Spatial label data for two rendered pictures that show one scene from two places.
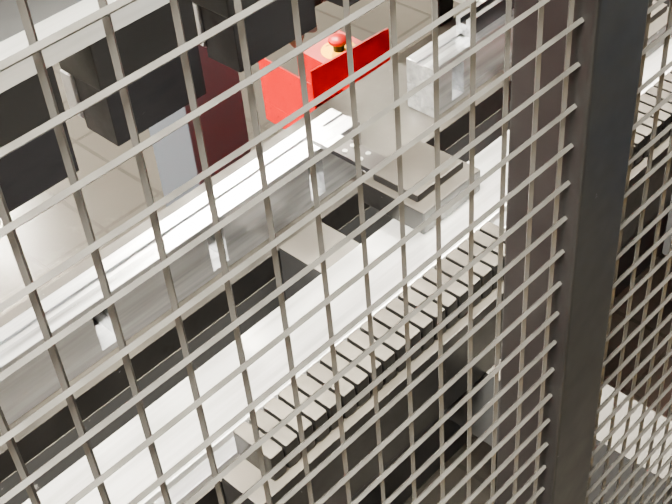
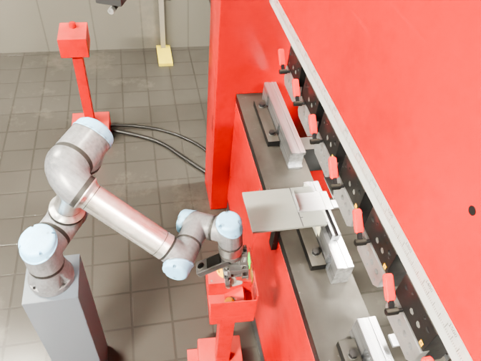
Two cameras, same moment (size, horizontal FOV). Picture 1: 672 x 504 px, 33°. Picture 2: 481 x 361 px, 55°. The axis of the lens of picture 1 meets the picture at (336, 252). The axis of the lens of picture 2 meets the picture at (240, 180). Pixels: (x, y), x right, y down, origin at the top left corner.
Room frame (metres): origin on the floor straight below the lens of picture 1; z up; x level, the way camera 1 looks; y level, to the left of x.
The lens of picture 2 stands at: (1.48, 0.77, 2.21)
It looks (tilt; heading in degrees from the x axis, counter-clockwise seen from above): 46 degrees down; 297
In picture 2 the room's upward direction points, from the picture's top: 6 degrees clockwise
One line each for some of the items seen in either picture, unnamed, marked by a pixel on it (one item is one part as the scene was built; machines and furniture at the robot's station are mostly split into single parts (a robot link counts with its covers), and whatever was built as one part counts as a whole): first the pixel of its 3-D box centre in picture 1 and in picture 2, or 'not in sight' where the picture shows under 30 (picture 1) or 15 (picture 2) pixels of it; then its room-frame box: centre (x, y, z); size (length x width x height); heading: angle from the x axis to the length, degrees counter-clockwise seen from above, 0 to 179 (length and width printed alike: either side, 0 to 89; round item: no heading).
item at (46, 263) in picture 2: not in sight; (41, 248); (2.40, 0.32, 0.94); 0.13 x 0.12 x 0.14; 105
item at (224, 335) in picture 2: not in sight; (225, 330); (1.87, -0.01, 0.39); 0.06 x 0.06 x 0.54; 39
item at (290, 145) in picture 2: not in sight; (281, 122); (2.08, -0.75, 0.92); 0.50 x 0.06 x 0.10; 133
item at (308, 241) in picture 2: not in sight; (305, 233); (1.72, -0.28, 0.89); 0.30 x 0.05 x 0.03; 133
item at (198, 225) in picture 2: not in sight; (195, 228); (1.96, 0.09, 1.13); 0.11 x 0.11 x 0.08; 15
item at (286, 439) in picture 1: (390, 339); not in sight; (0.89, -0.05, 1.02); 0.44 x 0.06 x 0.04; 133
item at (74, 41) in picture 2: not in sight; (83, 85); (3.54, -0.90, 0.41); 0.25 x 0.20 x 0.83; 43
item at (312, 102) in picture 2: not in sight; (318, 107); (1.86, -0.51, 1.26); 0.15 x 0.09 x 0.17; 133
